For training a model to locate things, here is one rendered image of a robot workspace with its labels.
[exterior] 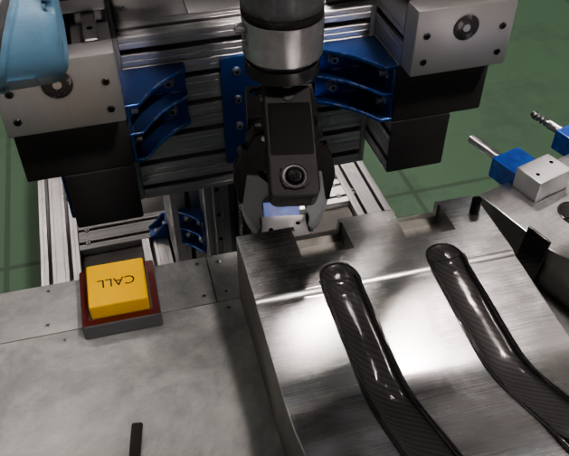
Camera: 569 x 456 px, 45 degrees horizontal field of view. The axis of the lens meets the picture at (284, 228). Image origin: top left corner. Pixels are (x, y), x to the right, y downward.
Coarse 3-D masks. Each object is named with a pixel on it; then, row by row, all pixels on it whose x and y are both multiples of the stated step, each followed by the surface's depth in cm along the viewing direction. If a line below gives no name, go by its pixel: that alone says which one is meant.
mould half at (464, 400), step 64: (256, 256) 67; (320, 256) 67; (384, 256) 67; (512, 256) 68; (256, 320) 65; (320, 320) 62; (384, 320) 62; (448, 320) 62; (512, 320) 62; (320, 384) 57; (448, 384) 57; (320, 448) 51; (384, 448) 50; (512, 448) 48
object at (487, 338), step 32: (448, 256) 68; (352, 288) 65; (448, 288) 65; (480, 288) 65; (352, 320) 63; (480, 320) 63; (352, 352) 60; (384, 352) 60; (480, 352) 60; (512, 352) 60; (384, 384) 58; (512, 384) 57; (544, 384) 56; (384, 416) 55; (416, 416) 54; (544, 416) 52; (416, 448) 50; (448, 448) 49
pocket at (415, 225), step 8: (440, 208) 73; (408, 216) 74; (416, 216) 74; (424, 216) 74; (432, 216) 74; (440, 216) 74; (400, 224) 74; (408, 224) 74; (416, 224) 74; (424, 224) 74; (432, 224) 75; (440, 224) 74; (448, 224) 72; (408, 232) 74; (416, 232) 74; (424, 232) 74; (432, 232) 74; (440, 232) 74
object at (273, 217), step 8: (264, 208) 80; (272, 208) 80; (280, 208) 80; (288, 208) 80; (296, 208) 80; (264, 216) 79; (272, 216) 77; (280, 216) 77; (288, 216) 77; (296, 216) 77; (304, 216) 77; (264, 224) 76; (272, 224) 76; (280, 224) 76; (288, 224) 76; (296, 224) 76; (304, 224) 76; (296, 232) 75; (304, 232) 75
